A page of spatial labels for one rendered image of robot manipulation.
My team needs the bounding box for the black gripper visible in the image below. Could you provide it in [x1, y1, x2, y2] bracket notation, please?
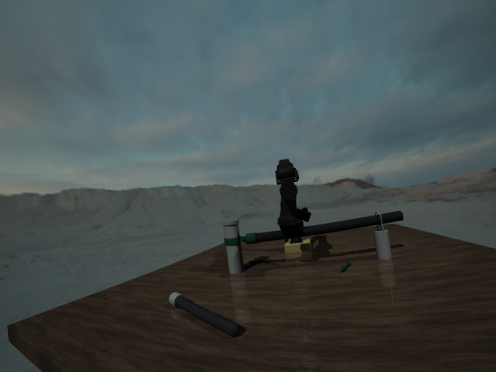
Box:
[278, 199, 297, 242]

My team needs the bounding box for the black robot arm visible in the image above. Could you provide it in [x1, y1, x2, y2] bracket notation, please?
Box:
[275, 159, 312, 244]

